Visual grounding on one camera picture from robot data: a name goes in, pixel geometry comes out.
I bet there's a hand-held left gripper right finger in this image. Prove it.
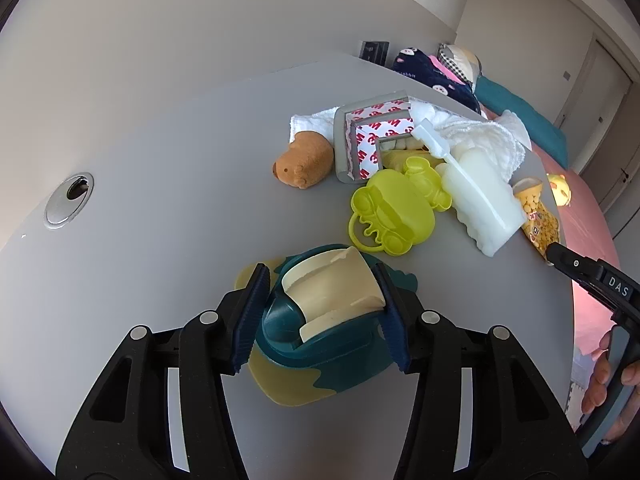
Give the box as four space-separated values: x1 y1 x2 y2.
372 261 586 480

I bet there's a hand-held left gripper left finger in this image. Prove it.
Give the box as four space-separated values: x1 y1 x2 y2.
56 262 273 480

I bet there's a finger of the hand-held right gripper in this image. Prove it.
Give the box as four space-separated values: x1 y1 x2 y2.
545 242 607 286

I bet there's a yellow snack packet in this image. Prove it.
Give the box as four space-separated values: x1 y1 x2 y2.
512 177 561 258

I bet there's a teal and cream toy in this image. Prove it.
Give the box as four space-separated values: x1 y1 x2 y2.
235 244 418 407

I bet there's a grey bracket with adhesive tape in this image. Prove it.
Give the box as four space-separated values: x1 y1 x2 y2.
333 89 418 184

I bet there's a person's right hand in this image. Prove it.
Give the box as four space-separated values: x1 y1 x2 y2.
582 332 640 443

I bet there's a bed with pink sheet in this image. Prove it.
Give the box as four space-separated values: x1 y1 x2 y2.
480 105 623 356

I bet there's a yellow chick plush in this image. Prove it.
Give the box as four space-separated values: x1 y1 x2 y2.
546 173 573 207

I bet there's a lime green toy mold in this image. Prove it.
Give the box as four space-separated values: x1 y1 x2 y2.
347 169 435 257
404 156 453 211

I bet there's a white ribbed plastic block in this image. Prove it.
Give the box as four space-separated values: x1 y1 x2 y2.
440 150 527 257

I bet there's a pale yellow toy block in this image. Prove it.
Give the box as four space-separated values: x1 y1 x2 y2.
381 146 417 175

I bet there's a white door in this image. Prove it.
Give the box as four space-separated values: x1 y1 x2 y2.
570 35 636 176

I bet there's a white cloth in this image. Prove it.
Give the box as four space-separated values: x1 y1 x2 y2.
290 101 532 181

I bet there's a teal pillow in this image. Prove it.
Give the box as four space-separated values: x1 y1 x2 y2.
474 76 568 168

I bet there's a brown capybara plush toy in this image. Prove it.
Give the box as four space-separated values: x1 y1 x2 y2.
272 130 335 190

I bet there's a white plastic pipette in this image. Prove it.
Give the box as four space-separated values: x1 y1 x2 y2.
411 119 526 226

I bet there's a navy printed blanket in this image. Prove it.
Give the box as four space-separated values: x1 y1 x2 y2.
391 47 482 113

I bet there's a checkered pillow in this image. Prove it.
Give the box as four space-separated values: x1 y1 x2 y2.
437 42 483 83

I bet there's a pink cloth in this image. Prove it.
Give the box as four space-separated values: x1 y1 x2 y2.
430 57 460 82

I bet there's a black socket panel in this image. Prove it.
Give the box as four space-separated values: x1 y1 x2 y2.
358 40 388 63

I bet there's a silver desk cable grommet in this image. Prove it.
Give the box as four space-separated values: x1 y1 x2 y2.
45 172 94 225

